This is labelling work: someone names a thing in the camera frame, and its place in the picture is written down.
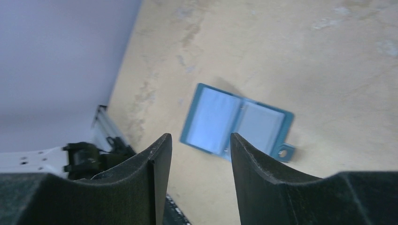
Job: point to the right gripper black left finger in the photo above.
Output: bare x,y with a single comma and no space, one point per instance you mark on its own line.
131,193

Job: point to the blue card holder wallet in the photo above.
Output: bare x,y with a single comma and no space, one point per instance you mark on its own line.
215,114

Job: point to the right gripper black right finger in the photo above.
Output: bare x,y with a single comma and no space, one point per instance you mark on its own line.
271,193

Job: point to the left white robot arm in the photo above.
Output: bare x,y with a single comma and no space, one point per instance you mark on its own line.
81,160

